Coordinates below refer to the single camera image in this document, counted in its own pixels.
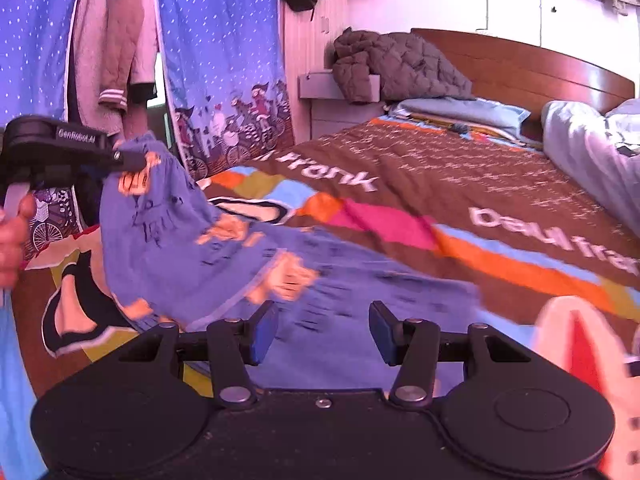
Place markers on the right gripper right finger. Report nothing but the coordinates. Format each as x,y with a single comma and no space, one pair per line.
386,331

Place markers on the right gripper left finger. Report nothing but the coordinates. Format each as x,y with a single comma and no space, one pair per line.
262,329

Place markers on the blue printed pants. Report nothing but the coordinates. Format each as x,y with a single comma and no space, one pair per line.
170,255

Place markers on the person left hand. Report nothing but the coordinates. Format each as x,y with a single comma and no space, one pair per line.
13,237

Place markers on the hanging pink grey jacket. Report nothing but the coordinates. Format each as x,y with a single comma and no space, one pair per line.
111,77

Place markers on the colourful cartoon bed blanket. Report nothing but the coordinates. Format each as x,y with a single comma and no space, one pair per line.
457,228

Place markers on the bicycle print wardrobe curtain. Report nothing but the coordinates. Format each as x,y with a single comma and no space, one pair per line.
225,81

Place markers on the grey bedside cabinet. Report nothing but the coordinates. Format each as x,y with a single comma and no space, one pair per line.
329,111

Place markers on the light blue pillow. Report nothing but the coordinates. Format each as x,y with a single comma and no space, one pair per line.
506,117

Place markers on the grey crumpled duvet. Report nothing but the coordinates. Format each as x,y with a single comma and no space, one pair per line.
600,152

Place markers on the wooden bed headboard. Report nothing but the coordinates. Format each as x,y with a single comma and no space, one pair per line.
528,76

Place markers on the white wardrobe cabinet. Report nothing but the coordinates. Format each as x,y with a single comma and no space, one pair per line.
586,29

